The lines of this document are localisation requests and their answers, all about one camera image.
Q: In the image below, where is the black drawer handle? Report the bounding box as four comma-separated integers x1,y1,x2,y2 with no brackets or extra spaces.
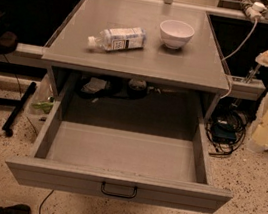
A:
101,182,137,199

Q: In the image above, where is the black metal stand leg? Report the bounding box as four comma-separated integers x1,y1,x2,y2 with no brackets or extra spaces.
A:
2,82,36,137

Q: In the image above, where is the green plastic bag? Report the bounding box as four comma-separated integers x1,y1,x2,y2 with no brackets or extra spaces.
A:
32,97,54,114

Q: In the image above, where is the white power cable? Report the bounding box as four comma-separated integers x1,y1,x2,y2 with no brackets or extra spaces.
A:
214,13,259,103

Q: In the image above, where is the blue plastic water bottle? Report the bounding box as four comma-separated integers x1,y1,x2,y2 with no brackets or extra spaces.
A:
87,27,147,52

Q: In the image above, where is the black shoe bottom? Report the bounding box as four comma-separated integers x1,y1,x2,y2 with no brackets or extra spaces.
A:
0,204,31,214

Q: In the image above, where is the grey metal drawer cabinet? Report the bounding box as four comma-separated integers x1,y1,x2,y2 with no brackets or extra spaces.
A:
42,0,228,118

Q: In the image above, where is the black cable bundle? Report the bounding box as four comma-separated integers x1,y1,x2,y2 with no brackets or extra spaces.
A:
201,104,251,162

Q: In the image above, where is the open grey top drawer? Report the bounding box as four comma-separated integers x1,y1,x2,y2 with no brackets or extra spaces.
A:
7,77,232,213

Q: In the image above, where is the white ceramic bowl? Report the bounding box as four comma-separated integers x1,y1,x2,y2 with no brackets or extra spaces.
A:
159,19,195,50

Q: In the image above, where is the black floor cable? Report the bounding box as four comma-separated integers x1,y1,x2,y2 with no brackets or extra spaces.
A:
37,188,56,214

